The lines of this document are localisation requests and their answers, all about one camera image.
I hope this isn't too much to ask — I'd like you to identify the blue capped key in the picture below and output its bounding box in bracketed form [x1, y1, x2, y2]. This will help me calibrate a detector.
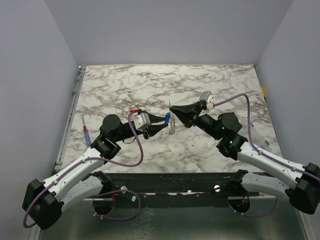
[164, 112, 171, 125]

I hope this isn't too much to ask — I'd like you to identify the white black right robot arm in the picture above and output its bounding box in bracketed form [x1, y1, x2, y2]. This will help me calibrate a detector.
[170, 102, 320, 215]

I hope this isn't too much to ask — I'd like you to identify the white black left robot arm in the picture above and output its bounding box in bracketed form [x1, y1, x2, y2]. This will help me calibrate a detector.
[22, 109, 170, 230]

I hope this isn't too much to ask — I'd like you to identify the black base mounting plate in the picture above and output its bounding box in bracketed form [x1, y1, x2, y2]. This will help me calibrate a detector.
[91, 170, 248, 212]

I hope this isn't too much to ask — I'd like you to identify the clear plastic storage box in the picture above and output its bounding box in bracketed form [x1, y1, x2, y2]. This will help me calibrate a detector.
[250, 123, 272, 152]

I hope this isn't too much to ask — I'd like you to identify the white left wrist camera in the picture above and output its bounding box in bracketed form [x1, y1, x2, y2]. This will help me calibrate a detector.
[133, 109, 151, 132]

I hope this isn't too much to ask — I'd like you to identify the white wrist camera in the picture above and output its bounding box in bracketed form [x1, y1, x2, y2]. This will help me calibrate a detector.
[199, 91, 215, 112]
[133, 109, 151, 132]

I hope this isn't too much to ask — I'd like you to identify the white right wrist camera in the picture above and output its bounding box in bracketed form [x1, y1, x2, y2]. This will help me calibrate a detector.
[199, 91, 215, 112]

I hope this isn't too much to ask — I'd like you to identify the blue red handled screwdriver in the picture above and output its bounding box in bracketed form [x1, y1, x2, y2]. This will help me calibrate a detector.
[81, 115, 91, 147]

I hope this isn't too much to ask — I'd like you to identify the left side metal rail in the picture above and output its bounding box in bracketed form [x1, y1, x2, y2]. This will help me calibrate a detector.
[52, 65, 87, 173]

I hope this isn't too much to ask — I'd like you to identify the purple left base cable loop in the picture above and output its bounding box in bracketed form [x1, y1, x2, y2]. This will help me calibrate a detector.
[91, 187, 141, 221]

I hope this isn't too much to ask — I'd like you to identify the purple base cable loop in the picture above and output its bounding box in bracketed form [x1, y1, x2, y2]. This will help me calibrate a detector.
[91, 187, 141, 221]
[228, 194, 280, 218]

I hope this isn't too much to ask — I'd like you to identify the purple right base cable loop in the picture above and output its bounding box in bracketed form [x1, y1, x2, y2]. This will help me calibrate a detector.
[228, 194, 280, 218]

